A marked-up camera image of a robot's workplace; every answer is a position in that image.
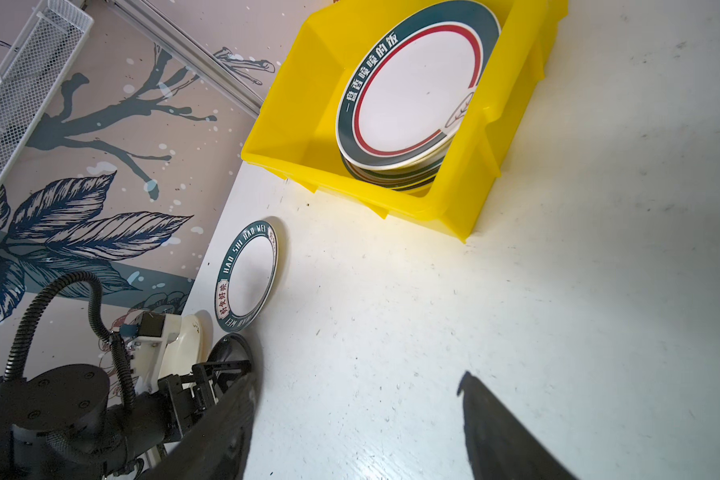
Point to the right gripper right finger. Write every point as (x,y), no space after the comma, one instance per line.
(498,445)

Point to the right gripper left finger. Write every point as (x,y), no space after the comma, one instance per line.
(218,446)

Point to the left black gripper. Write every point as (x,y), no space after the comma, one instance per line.
(188,397)

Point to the black round plate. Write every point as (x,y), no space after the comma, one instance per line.
(233,348)

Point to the teal patterned round plate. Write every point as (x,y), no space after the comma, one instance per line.
(411,178)

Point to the medium green rimmed white plate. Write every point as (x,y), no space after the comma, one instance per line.
(410,93)

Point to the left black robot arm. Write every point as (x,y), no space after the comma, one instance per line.
(79,421)

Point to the yellow plastic bin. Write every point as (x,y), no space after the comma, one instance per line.
(294,134)

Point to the cream plate dark smudge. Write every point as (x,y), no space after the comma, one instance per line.
(186,350)

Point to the dark lettered rim white plate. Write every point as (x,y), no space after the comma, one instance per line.
(246,276)

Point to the white wire mesh shelf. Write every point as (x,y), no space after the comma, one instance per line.
(33,69)

